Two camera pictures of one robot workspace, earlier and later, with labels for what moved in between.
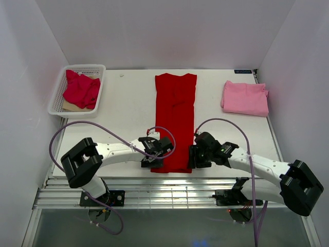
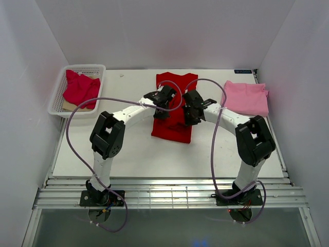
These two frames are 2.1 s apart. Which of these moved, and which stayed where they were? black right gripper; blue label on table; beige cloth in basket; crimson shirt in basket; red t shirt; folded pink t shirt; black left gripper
Moved: black left gripper; black right gripper; red t shirt
Stayed: blue label on table; beige cloth in basket; folded pink t shirt; crimson shirt in basket
